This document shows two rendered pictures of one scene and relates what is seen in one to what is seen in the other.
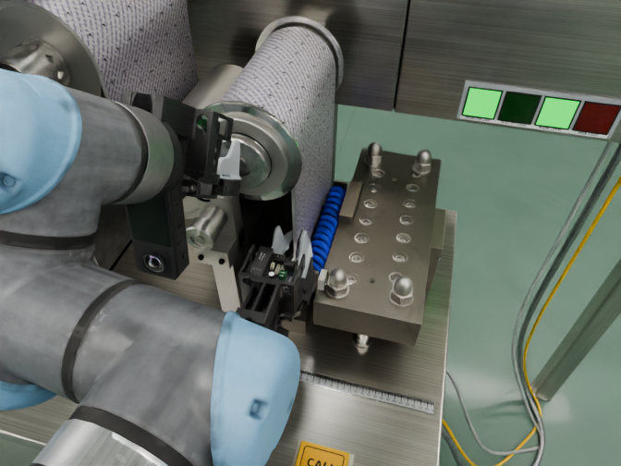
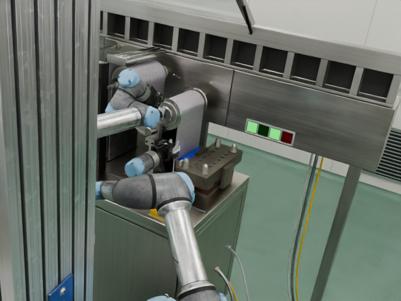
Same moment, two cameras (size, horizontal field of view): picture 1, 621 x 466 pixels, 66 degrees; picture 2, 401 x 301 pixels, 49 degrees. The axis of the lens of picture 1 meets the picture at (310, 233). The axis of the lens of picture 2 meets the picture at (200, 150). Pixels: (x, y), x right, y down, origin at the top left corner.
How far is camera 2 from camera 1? 1.44 m
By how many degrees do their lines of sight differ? 24
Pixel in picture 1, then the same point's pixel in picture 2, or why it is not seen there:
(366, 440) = not seen: hidden behind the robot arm
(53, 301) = (128, 100)
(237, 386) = (150, 109)
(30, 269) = (126, 96)
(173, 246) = not seen: hidden behind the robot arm
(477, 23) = (249, 100)
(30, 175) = (132, 82)
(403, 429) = (193, 212)
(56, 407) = not seen: hidden behind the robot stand
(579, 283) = (358, 288)
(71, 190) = (135, 88)
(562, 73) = (275, 120)
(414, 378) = (203, 205)
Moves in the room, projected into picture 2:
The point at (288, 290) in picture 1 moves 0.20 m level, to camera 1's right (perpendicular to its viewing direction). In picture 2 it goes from (167, 149) to (212, 158)
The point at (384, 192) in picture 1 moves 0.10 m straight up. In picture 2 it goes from (215, 153) to (218, 134)
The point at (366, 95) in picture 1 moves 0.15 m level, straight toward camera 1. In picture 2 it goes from (216, 119) to (206, 128)
